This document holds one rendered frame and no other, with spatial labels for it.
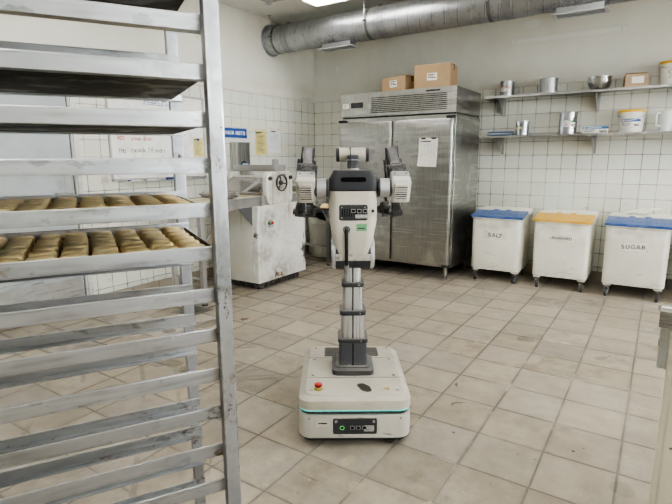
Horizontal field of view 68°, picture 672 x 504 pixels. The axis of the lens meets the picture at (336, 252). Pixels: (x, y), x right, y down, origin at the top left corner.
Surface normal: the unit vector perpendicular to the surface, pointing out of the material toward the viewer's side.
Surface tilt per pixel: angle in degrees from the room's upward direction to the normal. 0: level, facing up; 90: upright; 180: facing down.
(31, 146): 90
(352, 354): 90
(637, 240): 91
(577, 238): 91
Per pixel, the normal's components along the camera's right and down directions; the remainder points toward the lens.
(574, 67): -0.55, 0.16
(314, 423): 0.00, 0.18
